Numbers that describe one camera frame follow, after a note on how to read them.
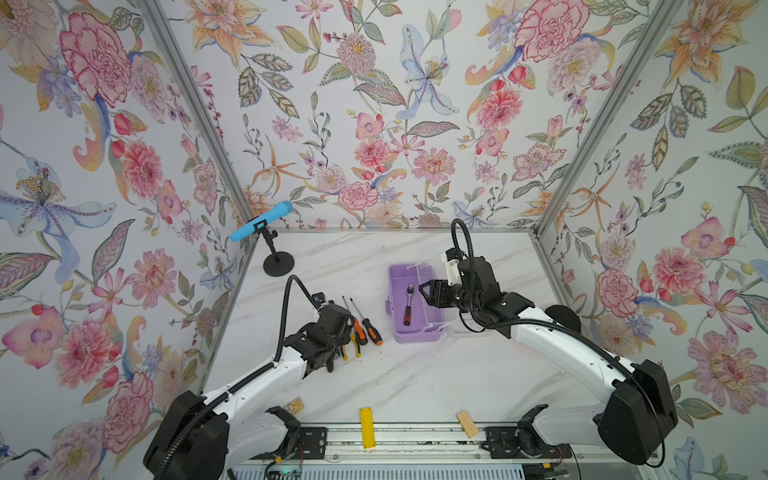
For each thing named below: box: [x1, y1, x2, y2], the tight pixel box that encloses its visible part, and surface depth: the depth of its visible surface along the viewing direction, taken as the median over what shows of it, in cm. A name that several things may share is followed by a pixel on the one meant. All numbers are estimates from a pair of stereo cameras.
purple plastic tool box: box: [385, 263, 446, 343], surface depth 97 cm
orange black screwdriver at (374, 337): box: [350, 297, 383, 347], surface depth 92 cm
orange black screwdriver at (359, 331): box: [342, 295, 368, 345], surface depth 92 cm
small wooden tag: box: [284, 397, 305, 415], surface depth 81 cm
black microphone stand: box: [253, 219, 295, 277], surface depth 112 cm
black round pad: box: [544, 305, 581, 333], surface depth 90 cm
